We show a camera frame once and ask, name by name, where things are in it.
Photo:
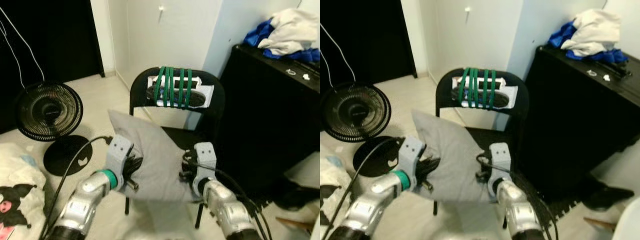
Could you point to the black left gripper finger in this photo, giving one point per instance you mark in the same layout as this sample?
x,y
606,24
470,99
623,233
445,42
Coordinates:
x,y
431,163
136,162

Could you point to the grey pillow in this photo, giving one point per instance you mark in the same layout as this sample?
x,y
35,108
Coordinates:
x,y
457,160
160,160

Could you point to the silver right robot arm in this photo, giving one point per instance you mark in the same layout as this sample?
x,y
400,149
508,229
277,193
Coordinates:
x,y
225,210
517,210

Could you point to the black metal chair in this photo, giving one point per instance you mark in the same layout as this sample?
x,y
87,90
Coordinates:
x,y
520,87
216,85

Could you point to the black oblong object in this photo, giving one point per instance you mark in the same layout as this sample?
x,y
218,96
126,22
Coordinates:
x,y
197,98
501,98

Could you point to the white flat package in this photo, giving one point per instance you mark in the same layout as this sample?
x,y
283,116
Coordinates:
x,y
510,91
206,91

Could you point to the black floor fan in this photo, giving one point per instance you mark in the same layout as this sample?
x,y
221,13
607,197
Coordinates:
x,y
50,112
355,112

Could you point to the black cabinet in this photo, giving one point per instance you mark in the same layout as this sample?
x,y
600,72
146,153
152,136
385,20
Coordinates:
x,y
270,115
575,115

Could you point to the black shoe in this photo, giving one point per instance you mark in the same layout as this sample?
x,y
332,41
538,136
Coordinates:
x,y
605,199
295,197

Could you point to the brown wooden piece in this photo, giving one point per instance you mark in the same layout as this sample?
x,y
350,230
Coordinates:
x,y
295,224
600,223

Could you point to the white door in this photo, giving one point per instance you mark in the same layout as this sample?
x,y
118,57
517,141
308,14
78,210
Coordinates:
x,y
490,35
185,35

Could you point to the small white object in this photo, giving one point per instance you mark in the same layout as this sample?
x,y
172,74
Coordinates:
x,y
607,77
305,77

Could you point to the white rounded object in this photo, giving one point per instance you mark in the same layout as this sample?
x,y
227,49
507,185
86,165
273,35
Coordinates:
x,y
629,222

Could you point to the blue cloth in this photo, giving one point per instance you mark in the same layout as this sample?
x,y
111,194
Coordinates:
x,y
560,36
255,35

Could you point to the white door hook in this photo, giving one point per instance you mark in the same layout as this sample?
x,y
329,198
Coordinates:
x,y
467,9
161,9

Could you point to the white cloth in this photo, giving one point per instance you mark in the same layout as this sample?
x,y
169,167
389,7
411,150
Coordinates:
x,y
295,30
595,30

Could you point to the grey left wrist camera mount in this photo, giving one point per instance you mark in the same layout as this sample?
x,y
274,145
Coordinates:
x,y
119,150
411,150

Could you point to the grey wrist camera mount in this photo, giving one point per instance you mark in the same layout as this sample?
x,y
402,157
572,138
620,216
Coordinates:
x,y
411,150
205,155
500,155
119,150

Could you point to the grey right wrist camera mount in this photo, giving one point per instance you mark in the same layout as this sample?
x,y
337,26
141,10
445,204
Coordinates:
x,y
500,155
205,155

